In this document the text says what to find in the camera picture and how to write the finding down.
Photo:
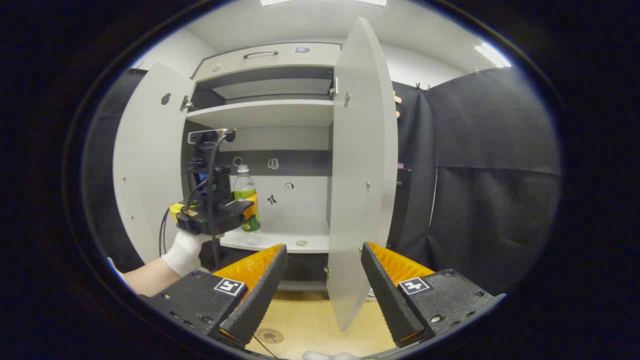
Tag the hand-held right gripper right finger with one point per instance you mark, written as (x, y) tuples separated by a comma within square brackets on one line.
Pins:
[(387, 300)]

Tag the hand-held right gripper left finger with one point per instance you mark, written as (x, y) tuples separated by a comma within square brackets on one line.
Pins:
[(257, 300)]

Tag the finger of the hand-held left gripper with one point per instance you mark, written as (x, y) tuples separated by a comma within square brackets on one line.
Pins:
[(220, 217)]

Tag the green label bottle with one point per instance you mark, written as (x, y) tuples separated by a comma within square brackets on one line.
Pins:
[(244, 187)]

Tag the round brown coaster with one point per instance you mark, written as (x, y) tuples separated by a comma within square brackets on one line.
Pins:
[(270, 336)]

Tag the white cabinet door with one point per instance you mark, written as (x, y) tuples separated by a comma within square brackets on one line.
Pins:
[(362, 150), (150, 150)]

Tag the white cabinet shelf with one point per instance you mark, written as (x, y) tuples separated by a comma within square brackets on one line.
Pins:
[(265, 114)]

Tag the beige cabinet drawer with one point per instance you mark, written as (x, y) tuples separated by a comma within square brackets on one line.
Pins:
[(300, 62)]

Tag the large ceiling light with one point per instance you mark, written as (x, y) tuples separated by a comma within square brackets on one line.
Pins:
[(325, 2)]

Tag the narrow ceiling light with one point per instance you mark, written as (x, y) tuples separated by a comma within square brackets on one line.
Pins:
[(492, 55)]

